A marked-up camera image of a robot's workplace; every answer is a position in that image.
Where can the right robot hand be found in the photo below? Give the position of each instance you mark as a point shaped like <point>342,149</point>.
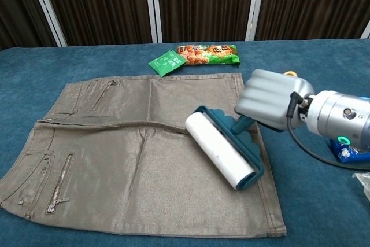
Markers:
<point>269,99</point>

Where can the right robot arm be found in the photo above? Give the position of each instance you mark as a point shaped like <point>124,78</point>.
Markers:
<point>338,119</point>

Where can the brown zippered skirt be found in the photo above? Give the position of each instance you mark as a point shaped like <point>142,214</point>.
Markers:
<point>115,157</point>

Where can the orange and green snack bag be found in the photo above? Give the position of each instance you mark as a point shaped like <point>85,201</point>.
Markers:
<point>208,54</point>

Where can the blue cookie packet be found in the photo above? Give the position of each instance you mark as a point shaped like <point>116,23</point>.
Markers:
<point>345,153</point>

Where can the dark curtain screen panel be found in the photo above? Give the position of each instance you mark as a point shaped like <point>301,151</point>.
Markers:
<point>17,7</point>
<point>98,4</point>
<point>202,4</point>
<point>312,1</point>

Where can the green sachet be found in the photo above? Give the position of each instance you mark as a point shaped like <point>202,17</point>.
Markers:
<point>167,63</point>

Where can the blue velvet table cover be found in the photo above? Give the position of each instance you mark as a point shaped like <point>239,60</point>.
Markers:
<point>312,200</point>

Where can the clear bag with beige contents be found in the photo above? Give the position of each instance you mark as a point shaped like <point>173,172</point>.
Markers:
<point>363,184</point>

